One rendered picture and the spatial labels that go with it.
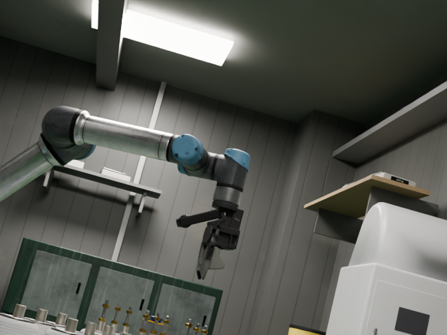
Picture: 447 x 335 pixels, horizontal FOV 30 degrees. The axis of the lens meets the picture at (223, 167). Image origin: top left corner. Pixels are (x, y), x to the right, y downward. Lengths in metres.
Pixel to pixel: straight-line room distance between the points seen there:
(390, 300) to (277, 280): 3.50
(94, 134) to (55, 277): 4.71
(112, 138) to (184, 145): 0.21
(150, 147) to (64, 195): 6.51
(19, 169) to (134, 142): 0.40
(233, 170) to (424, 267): 2.78
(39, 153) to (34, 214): 6.25
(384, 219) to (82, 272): 2.88
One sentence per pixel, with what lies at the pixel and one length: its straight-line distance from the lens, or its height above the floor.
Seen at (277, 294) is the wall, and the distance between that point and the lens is 8.15.
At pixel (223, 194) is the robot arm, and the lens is 2.26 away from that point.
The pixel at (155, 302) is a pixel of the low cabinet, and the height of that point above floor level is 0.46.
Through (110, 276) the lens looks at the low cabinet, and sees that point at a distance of 6.92.
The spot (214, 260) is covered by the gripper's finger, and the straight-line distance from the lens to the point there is 2.24.
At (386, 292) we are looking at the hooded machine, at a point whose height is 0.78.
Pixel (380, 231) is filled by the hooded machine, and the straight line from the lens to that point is 4.91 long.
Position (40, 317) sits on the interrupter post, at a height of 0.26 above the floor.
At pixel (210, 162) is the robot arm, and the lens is 2.28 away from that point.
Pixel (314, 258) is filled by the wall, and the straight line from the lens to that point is 8.25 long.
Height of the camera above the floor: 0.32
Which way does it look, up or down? 11 degrees up
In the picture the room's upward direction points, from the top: 15 degrees clockwise
